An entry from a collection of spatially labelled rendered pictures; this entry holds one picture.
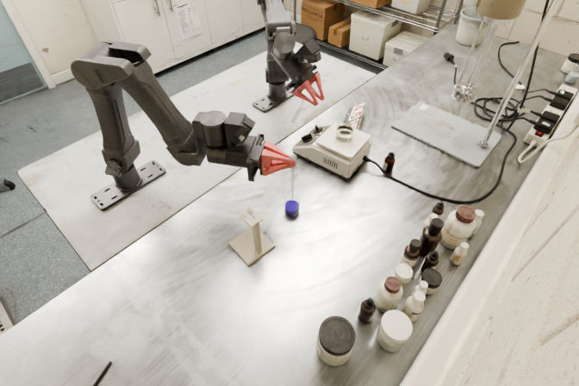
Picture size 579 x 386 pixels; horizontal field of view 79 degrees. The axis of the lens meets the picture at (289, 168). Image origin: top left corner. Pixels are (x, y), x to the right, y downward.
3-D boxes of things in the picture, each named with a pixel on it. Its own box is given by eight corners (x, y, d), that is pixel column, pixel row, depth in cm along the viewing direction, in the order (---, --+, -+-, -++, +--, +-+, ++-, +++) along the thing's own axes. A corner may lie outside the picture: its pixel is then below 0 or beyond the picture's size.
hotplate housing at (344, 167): (291, 154, 109) (291, 133, 103) (314, 133, 116) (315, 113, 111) (354, 185, 99) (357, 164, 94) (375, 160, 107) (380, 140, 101)
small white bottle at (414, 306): (397, 314, 73) (407, 295, 67) (407, 303, 75) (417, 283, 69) (411, 326, 72) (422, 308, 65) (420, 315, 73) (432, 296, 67)
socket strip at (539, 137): (522, 141, 113) (528, 131, 110) (557, 92, 134) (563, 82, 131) (540, 149, 110) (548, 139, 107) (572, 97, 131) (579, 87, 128)
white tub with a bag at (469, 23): (490, 43, 163) (511, -5, 148) (469, 50, 158) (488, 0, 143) (466, 32, 172) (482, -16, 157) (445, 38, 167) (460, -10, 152)
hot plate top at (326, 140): (314, 143, 100) (314, 140, 100) (336, 122, 107) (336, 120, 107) (351, 160, 95) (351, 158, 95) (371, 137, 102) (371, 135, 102)
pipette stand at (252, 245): (228, 244, 86) (221, 211, 77) (254, 227, 89) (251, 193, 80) (248, 266, 81) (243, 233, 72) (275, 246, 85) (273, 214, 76)
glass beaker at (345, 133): (333, 133, 103) (335, 111, 97) (351, 133, 103) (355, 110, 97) (336, 147, 98) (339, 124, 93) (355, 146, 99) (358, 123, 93)
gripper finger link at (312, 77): (333, 91, 105) (314, 65, 104) (320, 102, 101) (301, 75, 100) (320, 102, 110) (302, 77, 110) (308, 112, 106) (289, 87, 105)
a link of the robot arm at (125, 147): (142, 158, 95) (120, 46, 72) (129, 175, 91) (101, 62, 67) (120, 152, 96) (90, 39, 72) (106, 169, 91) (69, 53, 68)
